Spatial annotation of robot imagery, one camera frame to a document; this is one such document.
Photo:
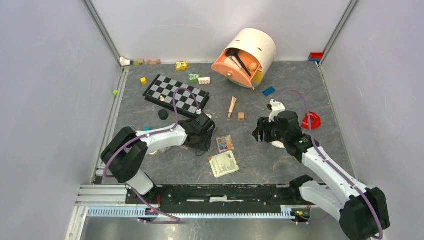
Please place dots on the white corner bracket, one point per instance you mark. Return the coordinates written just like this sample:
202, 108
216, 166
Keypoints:
124, 62

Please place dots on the wooden arch block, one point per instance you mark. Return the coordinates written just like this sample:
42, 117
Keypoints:
153, 62

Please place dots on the wooden handled makeup tool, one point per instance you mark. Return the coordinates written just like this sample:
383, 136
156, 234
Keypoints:
232, 106

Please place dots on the red plastic toy piece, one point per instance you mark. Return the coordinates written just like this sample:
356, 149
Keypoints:
311, 121

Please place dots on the small wooden cube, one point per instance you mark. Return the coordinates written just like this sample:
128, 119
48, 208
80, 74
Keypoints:
241, 116

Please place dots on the black makeup brush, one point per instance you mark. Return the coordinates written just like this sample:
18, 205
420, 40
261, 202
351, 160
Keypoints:
234, 52

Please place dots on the orange top drawer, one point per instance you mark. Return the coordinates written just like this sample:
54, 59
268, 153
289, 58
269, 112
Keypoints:
240, 77

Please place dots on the green number block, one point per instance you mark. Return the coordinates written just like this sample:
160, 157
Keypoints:
194, 77

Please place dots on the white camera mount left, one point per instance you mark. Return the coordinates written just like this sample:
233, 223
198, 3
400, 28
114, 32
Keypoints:
199, 112

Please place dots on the white gold oval case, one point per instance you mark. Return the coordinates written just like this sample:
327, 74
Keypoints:
278, 144

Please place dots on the red blue brick stack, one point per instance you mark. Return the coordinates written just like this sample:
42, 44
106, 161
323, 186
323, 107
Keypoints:
315, 56

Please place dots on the black tweezers with loop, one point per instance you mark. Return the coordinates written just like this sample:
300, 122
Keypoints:
199, 153

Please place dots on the white lego brick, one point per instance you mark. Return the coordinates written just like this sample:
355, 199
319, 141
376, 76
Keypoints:
204, 80

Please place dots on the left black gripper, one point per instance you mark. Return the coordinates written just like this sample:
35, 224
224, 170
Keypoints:
206, 144

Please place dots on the white paper sachet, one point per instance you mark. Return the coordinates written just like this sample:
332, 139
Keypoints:
223, 164

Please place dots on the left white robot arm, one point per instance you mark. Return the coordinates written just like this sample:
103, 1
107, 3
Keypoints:
124, 155

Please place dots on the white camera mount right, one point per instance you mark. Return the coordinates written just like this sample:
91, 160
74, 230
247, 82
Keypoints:
275, 107

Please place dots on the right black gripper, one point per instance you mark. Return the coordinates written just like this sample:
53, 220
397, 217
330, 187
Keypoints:
263, 124

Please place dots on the yellow owl toy block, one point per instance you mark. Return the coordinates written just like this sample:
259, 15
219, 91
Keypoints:
181, 65

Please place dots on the colourful eyeshadow palette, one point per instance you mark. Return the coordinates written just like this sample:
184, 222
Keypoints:
225, 143

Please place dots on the black round cap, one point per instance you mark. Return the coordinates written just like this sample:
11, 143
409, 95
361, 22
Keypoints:
163, 114

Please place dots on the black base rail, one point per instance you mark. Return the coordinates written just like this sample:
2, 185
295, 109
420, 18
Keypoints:
224, 198

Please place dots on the small orange sponge ball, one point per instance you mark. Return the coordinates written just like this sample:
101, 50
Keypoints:
252, 67

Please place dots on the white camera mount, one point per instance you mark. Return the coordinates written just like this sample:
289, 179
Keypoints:
199, 112
275, 107

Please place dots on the yellow small cube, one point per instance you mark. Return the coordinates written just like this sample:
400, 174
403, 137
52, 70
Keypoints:
143, 80

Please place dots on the cream round drawer cabinet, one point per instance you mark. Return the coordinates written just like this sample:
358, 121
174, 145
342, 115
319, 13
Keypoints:
257, 43

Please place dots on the blue lego brick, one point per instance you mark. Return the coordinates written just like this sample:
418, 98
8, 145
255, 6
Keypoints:
268, 91

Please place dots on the black white checkerboard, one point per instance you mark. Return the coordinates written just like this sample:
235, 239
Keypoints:
186, 98

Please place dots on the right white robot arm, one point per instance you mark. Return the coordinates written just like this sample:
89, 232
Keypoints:
362, 212

